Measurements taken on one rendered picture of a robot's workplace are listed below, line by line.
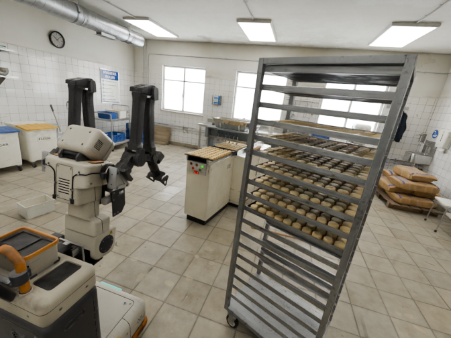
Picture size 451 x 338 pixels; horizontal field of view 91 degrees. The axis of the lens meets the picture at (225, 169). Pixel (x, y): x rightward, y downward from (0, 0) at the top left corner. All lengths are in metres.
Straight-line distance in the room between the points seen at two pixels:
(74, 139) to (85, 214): 0.39
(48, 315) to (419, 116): 6.91
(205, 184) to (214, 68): 4.59
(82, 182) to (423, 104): 6.70
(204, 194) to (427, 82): 5.67
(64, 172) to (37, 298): 0.53
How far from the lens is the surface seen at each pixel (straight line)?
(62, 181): 1.35
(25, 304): 1.22
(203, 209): 2.85
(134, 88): 1.29
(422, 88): 6.86
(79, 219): 1.46
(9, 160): 5.14
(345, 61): 1.11
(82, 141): 1.29
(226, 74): 6.64
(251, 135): 1.26
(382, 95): 1.09
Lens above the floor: 1.60
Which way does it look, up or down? 18 degrees down
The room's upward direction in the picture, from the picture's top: 7 degrees clockwise
